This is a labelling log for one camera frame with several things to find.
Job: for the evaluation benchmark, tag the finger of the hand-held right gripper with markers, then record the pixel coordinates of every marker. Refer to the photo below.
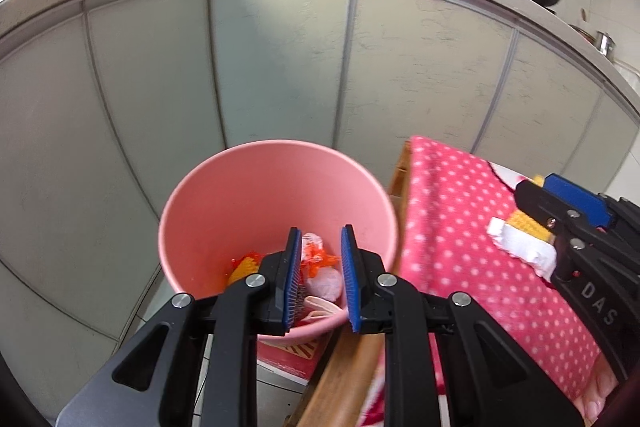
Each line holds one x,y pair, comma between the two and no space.
575,202
537,204

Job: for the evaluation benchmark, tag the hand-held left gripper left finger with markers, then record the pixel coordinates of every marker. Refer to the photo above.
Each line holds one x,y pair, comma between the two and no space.
292,287

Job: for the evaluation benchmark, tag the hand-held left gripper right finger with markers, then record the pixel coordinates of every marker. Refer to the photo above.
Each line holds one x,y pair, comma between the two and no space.
350,287

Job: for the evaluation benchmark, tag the large yellow foam net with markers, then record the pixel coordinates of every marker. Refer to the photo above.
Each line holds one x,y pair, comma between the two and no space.
522,222

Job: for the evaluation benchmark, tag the red snack bag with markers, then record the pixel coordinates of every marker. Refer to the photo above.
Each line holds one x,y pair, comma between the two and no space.
317,259

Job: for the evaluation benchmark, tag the pink plastic bin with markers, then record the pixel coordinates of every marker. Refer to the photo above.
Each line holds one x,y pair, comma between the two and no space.
260,187

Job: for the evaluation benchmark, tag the pink polka dot blanket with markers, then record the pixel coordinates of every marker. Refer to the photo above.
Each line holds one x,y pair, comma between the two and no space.
450,232

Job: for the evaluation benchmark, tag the small steel pot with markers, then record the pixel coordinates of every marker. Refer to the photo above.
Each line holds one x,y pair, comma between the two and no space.
605,47

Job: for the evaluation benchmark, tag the grey kitchen counter cabinet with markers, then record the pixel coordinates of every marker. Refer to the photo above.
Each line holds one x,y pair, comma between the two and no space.
280,57

